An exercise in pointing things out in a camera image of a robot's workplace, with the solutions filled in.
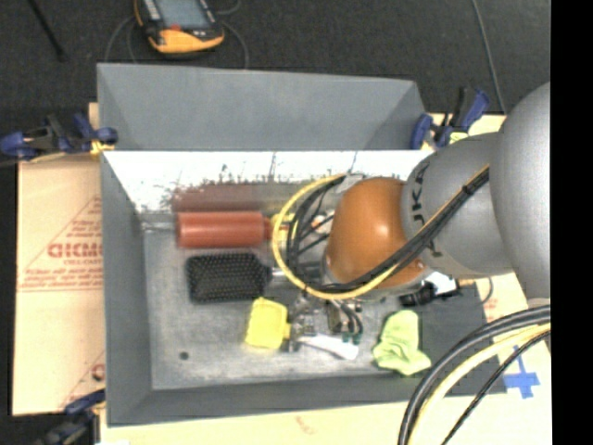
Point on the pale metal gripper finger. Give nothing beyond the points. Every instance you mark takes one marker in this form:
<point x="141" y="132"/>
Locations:
<point x="296" y="343"/>
<point x="303" y="327"/>

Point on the white flat piece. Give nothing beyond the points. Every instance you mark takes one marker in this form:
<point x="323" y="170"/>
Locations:
<point x="340" y="349"/>

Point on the yellow sponge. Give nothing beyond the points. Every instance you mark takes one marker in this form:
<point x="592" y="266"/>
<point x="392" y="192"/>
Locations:
<point x="264" y="322"/>

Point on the light green cloth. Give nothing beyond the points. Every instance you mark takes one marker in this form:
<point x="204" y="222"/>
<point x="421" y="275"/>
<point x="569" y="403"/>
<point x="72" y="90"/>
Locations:
<point x="400" y="346"/>

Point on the grey metal bin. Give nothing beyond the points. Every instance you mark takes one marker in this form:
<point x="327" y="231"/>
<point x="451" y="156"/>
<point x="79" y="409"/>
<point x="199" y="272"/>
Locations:
<point x="208" y="341"/>

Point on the black hairbrush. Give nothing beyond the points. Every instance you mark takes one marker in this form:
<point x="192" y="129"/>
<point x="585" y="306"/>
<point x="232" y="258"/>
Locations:
<point x="224" y="278"/>

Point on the red plastic bottle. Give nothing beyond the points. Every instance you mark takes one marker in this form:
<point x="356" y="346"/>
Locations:
<point x="218" y="230"/>

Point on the brown cardboard board red print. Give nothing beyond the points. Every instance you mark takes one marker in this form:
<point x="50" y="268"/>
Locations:
<point x="55" y="322"/>

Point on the black cylinder on white bracket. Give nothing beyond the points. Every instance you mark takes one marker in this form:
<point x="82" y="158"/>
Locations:
<point x="417" y="297"/>

